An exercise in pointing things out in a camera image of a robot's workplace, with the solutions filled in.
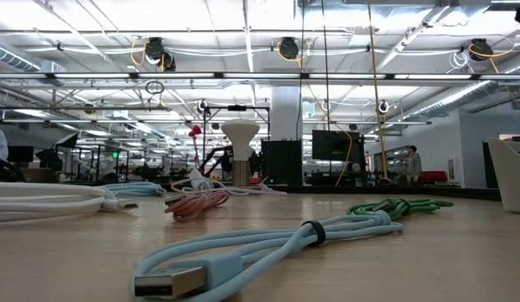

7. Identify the sky blue cable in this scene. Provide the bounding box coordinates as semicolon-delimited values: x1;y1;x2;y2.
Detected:
101;181;168;198

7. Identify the pink braided USB cable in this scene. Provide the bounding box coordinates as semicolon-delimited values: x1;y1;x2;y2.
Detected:
163;190;231;223

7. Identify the yellow hanging power cable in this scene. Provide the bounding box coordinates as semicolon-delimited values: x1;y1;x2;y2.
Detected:
366;0;392;182

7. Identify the black ceiling cord reel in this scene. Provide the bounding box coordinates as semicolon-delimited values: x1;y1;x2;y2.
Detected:
468;37;495;63
143;36;178;73
278;36;300;61

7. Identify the translucent plastic bin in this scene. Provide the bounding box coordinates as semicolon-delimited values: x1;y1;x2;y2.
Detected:
487;137;520;216

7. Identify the thin light blue USB cable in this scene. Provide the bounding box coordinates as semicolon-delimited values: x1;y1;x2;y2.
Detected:
128;209;404;302

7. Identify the black aluminium table frame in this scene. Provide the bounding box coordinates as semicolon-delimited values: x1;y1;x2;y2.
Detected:
280;183;502;202

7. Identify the small black monitor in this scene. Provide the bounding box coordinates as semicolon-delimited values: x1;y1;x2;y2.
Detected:
6;144;35;164

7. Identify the white USB cable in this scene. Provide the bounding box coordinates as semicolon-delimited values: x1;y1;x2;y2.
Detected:
0;181;140;224

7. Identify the background black frame rig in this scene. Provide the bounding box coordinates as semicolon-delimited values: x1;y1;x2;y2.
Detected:
202;104;272;186

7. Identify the green USB cable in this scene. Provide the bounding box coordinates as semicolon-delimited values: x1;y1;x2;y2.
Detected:
346;197;455;222

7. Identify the white lamp power cable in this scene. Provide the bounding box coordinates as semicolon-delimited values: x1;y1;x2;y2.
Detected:
170;167;289;197

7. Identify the black cabinet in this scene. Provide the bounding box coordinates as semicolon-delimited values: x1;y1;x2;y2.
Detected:
260;138;304;187

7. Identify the large black monitor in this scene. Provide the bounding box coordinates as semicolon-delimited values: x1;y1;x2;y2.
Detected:
311;129;366;163

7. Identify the red box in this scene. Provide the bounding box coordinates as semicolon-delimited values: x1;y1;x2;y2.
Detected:
419;169;449;182

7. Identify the silver lamp with white shade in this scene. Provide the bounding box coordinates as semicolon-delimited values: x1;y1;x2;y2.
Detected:
220;118;261;188

